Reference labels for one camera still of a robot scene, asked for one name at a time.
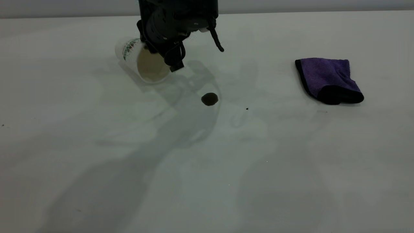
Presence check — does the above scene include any purple black-edged microfiber cloth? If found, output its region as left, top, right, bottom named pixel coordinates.
left=295, top=58, right=365, bottom=105

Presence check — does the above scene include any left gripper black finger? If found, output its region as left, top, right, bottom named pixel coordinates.
left=136, top=20, right=147, bottom=44
left=163, top=41, right=186, bottom=72

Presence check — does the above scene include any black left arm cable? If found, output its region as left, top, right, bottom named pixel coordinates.
left=207, top=18, right=224, bottom=52

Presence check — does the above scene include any dark coffee spill stain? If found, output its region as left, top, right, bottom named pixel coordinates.
left=201, top=93, right=219, bottom=106

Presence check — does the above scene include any white paper coffee cup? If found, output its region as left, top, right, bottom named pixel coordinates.
left=115, top=37, right=171, bottom=84

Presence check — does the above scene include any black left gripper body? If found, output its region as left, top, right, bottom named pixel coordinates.
left=140, top=11, right=218, bottom=55

